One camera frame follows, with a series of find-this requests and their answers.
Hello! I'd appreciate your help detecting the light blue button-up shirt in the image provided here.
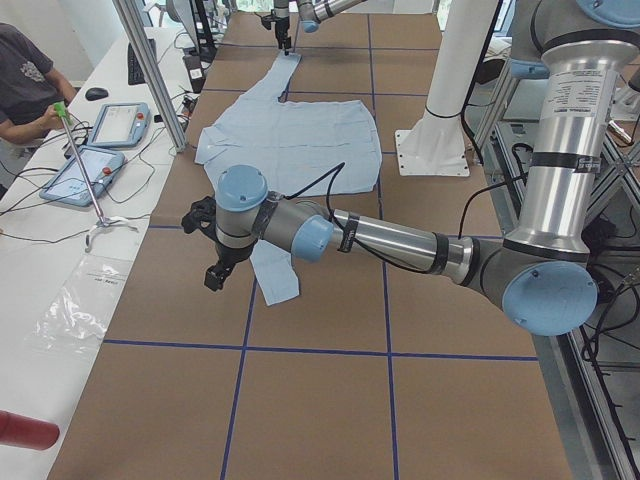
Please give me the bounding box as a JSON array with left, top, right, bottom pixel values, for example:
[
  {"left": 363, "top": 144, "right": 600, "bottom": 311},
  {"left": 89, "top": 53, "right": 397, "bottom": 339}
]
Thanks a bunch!
[{"left": 195, "top": 55, "right": 382, "bottom": 304}]

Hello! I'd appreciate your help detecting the clear plastic bag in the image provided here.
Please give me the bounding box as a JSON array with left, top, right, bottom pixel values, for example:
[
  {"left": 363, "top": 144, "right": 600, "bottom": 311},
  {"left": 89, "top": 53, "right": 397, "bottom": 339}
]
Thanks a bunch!
[{"left": 29, "top": 255, "right": 132, "bottom": 357}]

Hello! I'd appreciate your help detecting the black keyboard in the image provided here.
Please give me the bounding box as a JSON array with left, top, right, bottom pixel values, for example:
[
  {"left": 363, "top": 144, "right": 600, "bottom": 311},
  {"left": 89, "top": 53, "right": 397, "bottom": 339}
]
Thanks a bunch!
[{"left": 127, "top": 38, "right": 157, "bottom": 86}]

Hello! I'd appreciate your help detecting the lower blue teach pendant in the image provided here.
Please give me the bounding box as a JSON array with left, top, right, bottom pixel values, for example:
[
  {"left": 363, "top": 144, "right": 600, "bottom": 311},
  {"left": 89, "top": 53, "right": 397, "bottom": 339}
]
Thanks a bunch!
[{"left": 39, "top": 146, "right": 125, "bottom": 207}]

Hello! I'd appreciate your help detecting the blue teach pendant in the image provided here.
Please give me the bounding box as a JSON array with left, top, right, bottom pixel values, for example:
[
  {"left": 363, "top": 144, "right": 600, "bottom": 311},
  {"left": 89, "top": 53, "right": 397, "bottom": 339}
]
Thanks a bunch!
[
  {"left": 87, "top": 102, "right": 150, "bottom": 148},
  {"left": 39, "top": 146, "right": 125, "bottom": 207}
]

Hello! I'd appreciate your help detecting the upper blue teach pendant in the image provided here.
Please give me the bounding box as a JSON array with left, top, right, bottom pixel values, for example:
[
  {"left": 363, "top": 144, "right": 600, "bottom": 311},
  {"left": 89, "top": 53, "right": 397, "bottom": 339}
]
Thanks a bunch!
[{"left": 87, "top": 102, "right": 150, "bottom": 148}]

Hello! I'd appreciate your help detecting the brown paper table cover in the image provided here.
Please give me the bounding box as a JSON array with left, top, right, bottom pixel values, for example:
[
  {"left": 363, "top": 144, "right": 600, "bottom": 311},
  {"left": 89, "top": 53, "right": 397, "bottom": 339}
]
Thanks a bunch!
[{"left": 47, "top": 14, "right": 573, "bottom": 479}]

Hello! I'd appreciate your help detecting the black computer mouse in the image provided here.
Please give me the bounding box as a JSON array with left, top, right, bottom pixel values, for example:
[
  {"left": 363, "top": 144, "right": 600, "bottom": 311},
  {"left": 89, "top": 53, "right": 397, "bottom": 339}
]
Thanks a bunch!
[{"left": 85, "top": 87, "right": 109, "bottom": 101}]

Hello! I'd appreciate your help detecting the red cylinder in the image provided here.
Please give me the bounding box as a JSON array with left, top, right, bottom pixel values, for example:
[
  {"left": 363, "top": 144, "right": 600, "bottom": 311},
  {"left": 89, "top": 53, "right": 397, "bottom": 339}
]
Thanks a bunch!
[{"left": 1, "top": 411, "right": 60, "bottom": 451}]

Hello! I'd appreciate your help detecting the person in dark shirt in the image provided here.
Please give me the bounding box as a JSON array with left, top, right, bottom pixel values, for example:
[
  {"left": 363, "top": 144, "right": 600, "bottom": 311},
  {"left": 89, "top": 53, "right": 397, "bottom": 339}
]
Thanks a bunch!
[{"left": 1, "top": 23, "right": 77, "bottom": 145}]

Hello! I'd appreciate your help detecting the black cable on white table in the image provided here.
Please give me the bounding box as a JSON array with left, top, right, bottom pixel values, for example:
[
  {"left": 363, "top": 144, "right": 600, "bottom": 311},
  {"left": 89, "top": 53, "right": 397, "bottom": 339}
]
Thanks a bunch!
[{"left": 0, "top": 112, "right": 174, "bottom": 246}]

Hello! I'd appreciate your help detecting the aluminium frame post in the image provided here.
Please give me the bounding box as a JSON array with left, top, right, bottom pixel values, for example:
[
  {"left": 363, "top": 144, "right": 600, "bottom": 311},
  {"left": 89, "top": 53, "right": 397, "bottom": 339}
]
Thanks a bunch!
[{"left": 112, "top": 0, "right": 187, "bottom": 153}]

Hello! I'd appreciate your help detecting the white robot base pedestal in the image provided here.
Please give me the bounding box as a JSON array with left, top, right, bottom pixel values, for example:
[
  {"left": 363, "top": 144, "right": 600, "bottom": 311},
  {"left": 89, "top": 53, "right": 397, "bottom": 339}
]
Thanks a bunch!
[{"left": 395, "top": 0, "right": 500, "bottom": 177}]

